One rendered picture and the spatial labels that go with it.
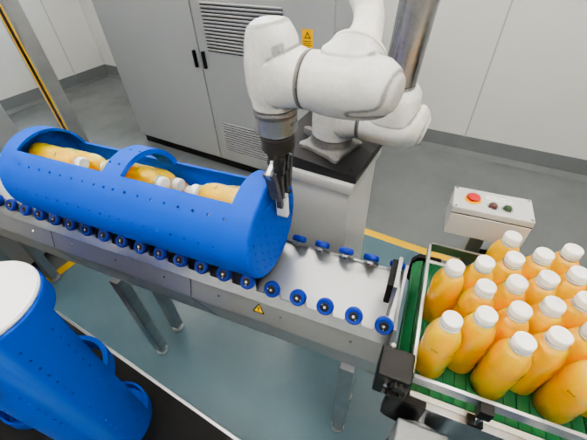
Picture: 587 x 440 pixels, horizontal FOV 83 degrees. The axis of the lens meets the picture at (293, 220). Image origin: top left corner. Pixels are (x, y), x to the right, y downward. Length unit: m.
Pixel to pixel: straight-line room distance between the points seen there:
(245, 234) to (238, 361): 1.21
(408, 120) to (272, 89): 0.59
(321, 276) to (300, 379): 0.93
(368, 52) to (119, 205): 0.71
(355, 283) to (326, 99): 0.56
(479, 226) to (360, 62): 0.64
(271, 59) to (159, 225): 0.50
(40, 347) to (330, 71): 0.95
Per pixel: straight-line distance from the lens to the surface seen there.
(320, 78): 0.58
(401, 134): 1.13
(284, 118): 0.67
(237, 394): 1.83
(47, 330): 1.09
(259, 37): 0.63
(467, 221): 1.04
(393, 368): 0.78
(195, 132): 3.24
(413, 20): 1.03
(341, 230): 1.34
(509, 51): 3.30
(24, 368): 1.12
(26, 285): 1.09
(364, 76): 0.56
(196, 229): 0.83
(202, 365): 1.93
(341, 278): 0.97
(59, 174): 1.14
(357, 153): 1.30
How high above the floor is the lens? 1.70
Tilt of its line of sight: 42 degrees down
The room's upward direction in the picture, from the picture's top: 3 degrees counter-clockwise
